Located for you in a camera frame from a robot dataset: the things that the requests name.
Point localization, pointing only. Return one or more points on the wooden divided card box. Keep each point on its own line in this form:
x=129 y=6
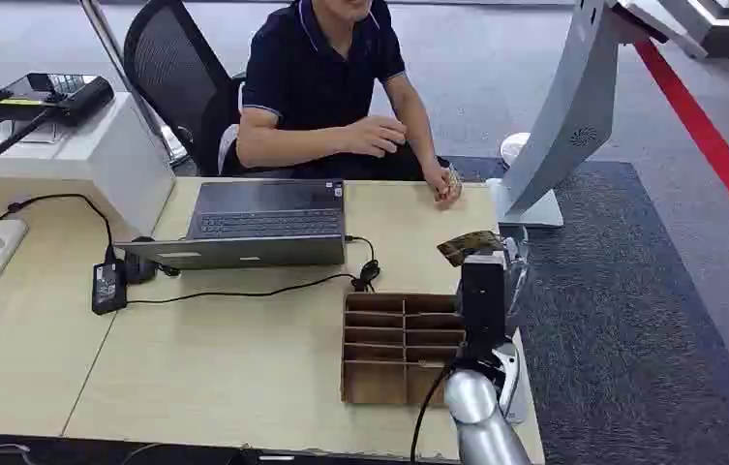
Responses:
x=373 y=385

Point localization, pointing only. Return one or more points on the grey laptop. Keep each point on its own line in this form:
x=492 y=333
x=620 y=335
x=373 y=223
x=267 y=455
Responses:
x=261 y=221

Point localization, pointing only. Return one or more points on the patterned card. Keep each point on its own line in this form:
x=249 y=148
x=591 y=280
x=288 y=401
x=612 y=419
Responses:
x=452 y=183

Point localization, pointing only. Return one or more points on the brown printed card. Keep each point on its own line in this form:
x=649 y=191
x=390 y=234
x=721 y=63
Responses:
x=466 y=245

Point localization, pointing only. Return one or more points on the white round object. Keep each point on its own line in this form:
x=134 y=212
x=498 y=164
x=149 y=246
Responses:
x=513 y=146

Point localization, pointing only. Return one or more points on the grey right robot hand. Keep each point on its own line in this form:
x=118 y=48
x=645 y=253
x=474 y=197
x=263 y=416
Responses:
x=482 y=301

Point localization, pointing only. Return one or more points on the slanted metal pole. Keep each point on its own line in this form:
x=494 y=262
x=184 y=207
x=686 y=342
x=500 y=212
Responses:
x=120 y=70

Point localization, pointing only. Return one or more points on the red floor tape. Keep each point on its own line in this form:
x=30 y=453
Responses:
x=710 y=141

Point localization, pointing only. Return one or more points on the person's right hand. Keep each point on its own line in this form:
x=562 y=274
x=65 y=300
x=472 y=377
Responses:
x=373 y=136

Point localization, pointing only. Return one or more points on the black computer mouse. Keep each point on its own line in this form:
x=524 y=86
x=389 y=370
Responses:
x=139 y=266

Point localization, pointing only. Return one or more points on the white cabinet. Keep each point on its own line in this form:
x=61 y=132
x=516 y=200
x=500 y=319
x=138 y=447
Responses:
x=114 y=160

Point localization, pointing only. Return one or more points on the black power adapter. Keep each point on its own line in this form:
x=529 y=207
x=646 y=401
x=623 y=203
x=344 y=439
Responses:
x=109 y=287

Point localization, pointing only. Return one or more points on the person's left hand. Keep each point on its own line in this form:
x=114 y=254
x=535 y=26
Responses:
x=441 y=183

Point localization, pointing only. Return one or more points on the person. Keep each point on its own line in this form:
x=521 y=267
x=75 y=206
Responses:
x=319 y=70

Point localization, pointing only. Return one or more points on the black remote controller with antennas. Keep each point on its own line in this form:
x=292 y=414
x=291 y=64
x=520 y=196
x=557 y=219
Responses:
x=50 y=99

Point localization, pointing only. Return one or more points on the dark blue carpet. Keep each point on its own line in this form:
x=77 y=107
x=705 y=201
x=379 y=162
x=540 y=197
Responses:
x=627 y=321

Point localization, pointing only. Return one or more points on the black mesh office chair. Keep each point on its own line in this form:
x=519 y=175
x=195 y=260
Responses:
x=171 y=70

